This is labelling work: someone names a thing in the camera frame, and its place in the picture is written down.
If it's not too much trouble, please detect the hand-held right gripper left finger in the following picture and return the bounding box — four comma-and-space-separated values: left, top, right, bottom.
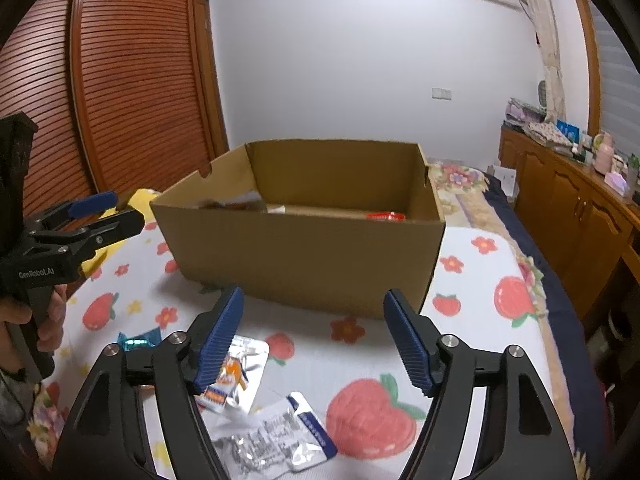
50, 285, 246, 480

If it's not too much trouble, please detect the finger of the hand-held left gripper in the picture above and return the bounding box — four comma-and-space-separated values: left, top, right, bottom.
27, 191, 119, 234
25, 208, 146, 261

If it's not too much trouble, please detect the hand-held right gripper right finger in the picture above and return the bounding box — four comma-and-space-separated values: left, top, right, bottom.
383, 287, 577, 480

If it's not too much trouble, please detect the orange snack packet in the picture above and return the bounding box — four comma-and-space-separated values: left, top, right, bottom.
197, 335, 271, 413

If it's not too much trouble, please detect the teal candy wrapper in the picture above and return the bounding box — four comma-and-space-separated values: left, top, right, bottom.
117, 332, 162, 353

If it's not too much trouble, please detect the blue white snack packet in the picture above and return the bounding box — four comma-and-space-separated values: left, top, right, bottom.
210, 391, 337, 480

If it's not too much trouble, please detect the brown cardboard box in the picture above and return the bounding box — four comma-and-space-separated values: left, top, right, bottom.
150, 140, 447, 321

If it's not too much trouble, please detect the clear-wrapped granola bar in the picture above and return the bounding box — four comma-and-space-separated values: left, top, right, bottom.
200, 199, 266, 212

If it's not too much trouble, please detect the person's left hand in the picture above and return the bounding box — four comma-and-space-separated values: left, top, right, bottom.
0, 284, 67, 372

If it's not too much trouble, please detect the strawberry print tablecloth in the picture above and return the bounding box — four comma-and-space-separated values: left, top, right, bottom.
42, 220, 566, 480

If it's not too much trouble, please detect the wooden louvered wardrobe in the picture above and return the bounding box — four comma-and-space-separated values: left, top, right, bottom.
0, 0, 201, 281

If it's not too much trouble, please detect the wooden door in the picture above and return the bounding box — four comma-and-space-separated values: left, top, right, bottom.
192, 0, 230, 161

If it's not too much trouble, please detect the floral bed blanket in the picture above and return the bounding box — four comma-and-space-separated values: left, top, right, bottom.
427, 160, 621, 480

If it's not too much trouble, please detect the white paper bag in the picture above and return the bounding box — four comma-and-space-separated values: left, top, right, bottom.
487, 162, 518, 196

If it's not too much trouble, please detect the wooden sideboard cabinet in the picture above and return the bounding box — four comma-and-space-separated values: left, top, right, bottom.
499, 125, 640, 321

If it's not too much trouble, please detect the floral cloth pile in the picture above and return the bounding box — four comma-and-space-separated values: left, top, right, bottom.
522, 120, 576, 154

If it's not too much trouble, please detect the purple bag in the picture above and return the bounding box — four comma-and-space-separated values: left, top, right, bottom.
505, 99, 543, 126

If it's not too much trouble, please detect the pink tissue box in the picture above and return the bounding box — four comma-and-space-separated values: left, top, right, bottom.
605, 170, 630, 195

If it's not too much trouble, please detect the pink thermos jug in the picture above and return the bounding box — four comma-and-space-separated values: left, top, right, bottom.
592, 132, 616, 173

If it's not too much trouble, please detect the cream curtain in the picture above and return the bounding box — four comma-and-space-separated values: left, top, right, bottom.
515, 0, 568, 123

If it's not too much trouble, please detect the grey window blind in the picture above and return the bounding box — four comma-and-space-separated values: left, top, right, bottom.
590, 0, 640, 161

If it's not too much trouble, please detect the wooden window frame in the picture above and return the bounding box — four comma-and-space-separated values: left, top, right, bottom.
567, 0, 604, 136

